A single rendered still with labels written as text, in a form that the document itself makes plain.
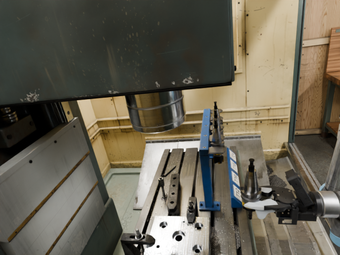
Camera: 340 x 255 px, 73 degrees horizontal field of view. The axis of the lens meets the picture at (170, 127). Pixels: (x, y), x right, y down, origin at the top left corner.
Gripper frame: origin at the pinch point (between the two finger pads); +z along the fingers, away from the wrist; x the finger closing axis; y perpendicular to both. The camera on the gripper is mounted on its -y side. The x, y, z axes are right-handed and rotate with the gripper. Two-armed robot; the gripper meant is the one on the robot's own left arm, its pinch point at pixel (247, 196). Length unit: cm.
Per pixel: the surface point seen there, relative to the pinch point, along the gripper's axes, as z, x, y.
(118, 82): 29, -14, -41
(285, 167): -39, 91, 47
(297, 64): -44, 99, -24
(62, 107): 68, 18, -27
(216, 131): 8.4, 29.7, -9.5
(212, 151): 10.2, 25.0, -2.9
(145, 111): 25.4, -8.9, -32.3
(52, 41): 42, -14, -50
